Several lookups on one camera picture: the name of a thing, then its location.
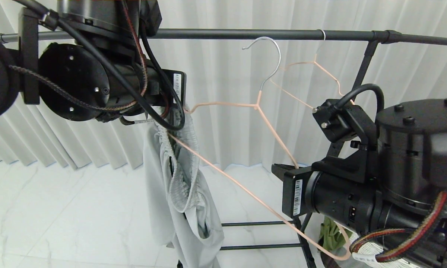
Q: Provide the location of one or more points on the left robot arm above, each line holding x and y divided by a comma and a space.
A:
70, 82

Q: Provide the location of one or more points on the white curtain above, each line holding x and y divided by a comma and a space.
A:
78, 149

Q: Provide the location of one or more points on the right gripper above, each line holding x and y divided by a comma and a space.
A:
331, 201

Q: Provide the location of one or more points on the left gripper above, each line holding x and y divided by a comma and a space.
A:
124, 80

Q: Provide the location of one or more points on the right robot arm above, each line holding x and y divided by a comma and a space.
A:
413, 156

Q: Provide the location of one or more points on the white laundry basket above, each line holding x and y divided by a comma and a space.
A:
365, 247

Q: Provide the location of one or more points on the pale grey shorts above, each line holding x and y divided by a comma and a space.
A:
186, 223

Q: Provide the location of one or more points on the pink clothes hanger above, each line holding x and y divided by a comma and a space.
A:
259, 100
315, 59

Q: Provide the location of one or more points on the black clothes rack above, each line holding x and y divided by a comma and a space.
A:
246, 34

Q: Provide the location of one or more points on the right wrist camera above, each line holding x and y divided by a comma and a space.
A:
339, 123

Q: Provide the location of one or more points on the green garment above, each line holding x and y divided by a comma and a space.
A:
331, 234

